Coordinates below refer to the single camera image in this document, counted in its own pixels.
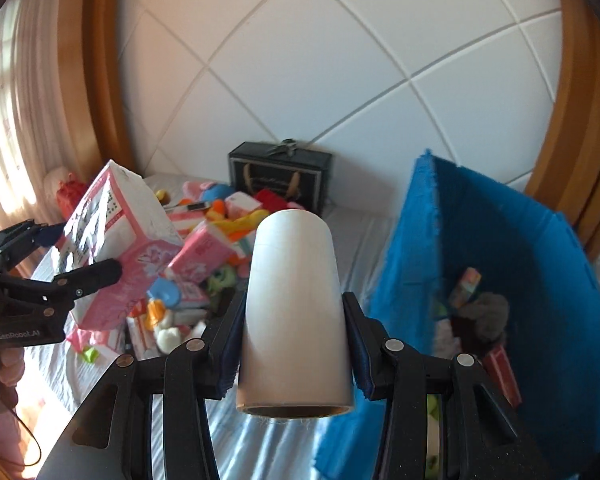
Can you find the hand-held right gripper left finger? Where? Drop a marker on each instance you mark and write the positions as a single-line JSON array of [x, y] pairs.
[[229, 352]]

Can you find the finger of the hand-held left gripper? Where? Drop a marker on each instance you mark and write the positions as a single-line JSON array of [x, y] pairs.
[[25, 240], [87, 277]]

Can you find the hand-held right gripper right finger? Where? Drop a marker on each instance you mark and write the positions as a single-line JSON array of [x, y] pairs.
[[356, 355]]

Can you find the large pink white tissue pack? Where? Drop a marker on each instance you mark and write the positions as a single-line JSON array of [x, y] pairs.
[[130, 220]]

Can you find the white paper roll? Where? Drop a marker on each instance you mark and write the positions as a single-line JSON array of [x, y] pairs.
[[295, 310]]

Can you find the blue plastic basket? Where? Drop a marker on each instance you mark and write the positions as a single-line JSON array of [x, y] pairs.
[[530, 260]]

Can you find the person's left hand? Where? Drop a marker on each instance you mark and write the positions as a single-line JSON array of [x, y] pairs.
[[7, 367]]

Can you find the red toy bag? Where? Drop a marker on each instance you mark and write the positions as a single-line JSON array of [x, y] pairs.
[[70, 192]]

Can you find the round blue toy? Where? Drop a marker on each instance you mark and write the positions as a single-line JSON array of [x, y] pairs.
[[165, 293]]

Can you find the small pink tissue pack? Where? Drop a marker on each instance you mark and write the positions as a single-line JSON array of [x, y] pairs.
[[200, 255]]

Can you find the colourful small box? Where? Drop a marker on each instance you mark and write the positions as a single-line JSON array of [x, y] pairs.
[[466, 284]]

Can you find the grey plush toy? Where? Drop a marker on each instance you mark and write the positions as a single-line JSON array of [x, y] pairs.
[[487, 315]]

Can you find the red small box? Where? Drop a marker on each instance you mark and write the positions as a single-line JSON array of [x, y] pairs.
[[502, 372]]

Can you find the curtain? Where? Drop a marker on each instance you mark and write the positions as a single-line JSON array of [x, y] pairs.
[[27, 85]]

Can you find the red plush toy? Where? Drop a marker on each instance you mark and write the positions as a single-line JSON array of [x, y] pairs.
[[270, 198]]

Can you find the black gift bag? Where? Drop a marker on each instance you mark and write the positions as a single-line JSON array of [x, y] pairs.
[[280, 167]]

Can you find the bunch of keys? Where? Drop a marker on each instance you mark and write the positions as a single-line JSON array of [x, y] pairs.
[[284, 146]]

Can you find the white padded headboard panel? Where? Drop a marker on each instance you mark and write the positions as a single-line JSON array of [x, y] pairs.
[[330, 60]]

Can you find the wooden headboard frame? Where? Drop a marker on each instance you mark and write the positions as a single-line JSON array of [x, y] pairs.
[[575, 135], [105, 60]]

